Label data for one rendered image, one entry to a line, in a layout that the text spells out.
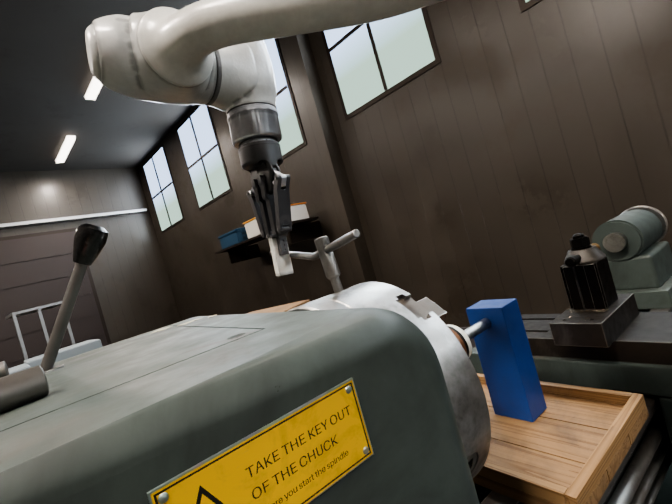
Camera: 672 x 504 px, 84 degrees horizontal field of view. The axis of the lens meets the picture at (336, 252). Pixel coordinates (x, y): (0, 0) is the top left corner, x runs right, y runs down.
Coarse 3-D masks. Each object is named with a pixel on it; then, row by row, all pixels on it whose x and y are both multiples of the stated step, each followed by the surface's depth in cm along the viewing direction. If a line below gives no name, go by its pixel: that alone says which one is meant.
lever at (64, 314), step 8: (80, 264) 41; (72, 272) 41; (80, 272) 41; (72, 280) 41; (80, 280) 42; (72, 288) 41; (64, 296) 41; (72, 296) 41; (64, 304) 41; (72, 304) 41; (64, 312) 41; (56, 320) 41; (64, 320) 41; (56, 328) 41; (64, 328) 41; (56, 336) 40; (48, 344) 40; (56, 344) 41; (48, 352) 40; (56, 352) 41; (48, 360) 40; (48, 368) 40; (56, 368) 40
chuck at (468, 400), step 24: (360, 288) 53; (384, 288) 51; (408, 312) 46; (432, 312) 47; (432, 336) 44; (456, 360) 44; (456, 384) 42; (480, 384) 44; (456, 408) 41; (480, 408) 43; (480, 432) 43; (480, 456) 44
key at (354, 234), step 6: (348, 234) 48; (354, 234) 47; (336, 240) 51; (342, 240) 50; (348, 240) 48; (330, 246) 53; (336, 246) 52; (270, 252) 76; (294, 252) 66; (300, 252) 64; (300, 258) 64; (306, 258) 61; (312, 258) 59; (318, 258) 58
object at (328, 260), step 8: (320, 240) 55; (328, 240) 56; (320, 248) 55; (320, 256) 55; (328, 256) 55; (328, 264) 55; (336, 264) 55; (328, 272) 55; (336, 272) 55; (336, 280) 55; (336, 288) 55
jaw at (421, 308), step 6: (402, 300) 50; (408, 300) 50; (420, 300) 52; (426, 300) 53; (408, 306) 49; (414, 306) 49; (420, 306) 49; (426, 306) 51; (432, 306) 52; (438, 306) 52; (414, 312) 48; (420, 312) 48; (426, 312) 48; (438, 312) 51; (444, 312) 51; (426, 318) 47; (444, 318) 52
